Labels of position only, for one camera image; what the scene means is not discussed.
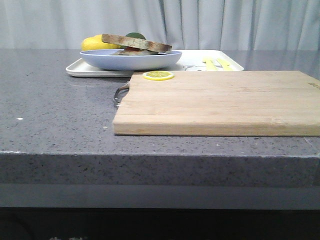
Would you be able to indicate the green lime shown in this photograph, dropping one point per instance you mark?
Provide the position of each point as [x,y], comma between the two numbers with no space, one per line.
[133,35]

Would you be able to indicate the white tray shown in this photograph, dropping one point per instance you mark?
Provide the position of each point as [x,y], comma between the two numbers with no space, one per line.
[191,60]

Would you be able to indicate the white curtain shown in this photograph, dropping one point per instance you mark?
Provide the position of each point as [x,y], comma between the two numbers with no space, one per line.
[243,25]

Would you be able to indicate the fried egg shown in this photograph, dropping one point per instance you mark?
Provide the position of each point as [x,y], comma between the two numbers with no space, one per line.
[132,49]

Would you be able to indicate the light blue plate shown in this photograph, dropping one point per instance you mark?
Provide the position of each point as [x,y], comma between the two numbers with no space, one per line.
[107,60]

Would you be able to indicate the yellow plastic knife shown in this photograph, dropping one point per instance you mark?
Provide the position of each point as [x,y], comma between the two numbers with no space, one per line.
[225,64]

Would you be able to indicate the lemon slice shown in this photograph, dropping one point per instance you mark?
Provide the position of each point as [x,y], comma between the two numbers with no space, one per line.
[158,75]

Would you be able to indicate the bread slice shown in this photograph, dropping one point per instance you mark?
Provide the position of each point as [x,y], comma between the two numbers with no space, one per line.
[136,52]
[137,43]

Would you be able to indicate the metal cutting board handle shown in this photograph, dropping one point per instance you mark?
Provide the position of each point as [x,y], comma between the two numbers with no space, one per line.
[117,95]

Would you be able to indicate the wooden cutting board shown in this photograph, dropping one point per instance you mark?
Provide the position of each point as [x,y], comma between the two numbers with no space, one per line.
[222,103]

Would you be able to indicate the yellow plastic fork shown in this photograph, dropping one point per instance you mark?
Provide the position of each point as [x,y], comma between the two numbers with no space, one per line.
[209,64]

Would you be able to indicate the rear yellow lemon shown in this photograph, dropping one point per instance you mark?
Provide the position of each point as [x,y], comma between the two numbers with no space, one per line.
[99,36]

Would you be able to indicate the front yellow lemon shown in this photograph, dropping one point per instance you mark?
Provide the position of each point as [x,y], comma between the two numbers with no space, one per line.
[94,43]

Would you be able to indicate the yellow lemon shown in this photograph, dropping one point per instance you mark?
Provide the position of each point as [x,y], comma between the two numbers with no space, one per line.
[99,36]
[94,43]

